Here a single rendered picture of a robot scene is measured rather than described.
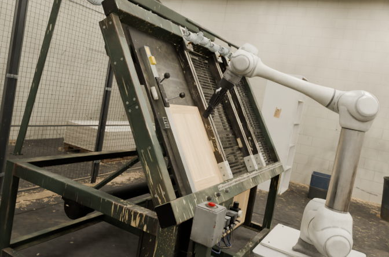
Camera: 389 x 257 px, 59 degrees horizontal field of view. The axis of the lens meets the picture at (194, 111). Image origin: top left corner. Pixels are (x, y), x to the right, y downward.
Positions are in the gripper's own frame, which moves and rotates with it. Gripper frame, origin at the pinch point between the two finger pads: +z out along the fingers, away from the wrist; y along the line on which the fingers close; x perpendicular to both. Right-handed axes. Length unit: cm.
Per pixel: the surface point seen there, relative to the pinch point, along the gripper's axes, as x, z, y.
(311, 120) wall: -25, 14, -563
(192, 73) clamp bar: -50, -1, -58
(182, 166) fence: 2.4, 36.9, -9.1
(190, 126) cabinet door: -19.5, 24.5, -38.3
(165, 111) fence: -26.6, 18.6, -9.2
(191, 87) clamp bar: -44, 7, -58
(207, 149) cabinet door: -5, 33, -51
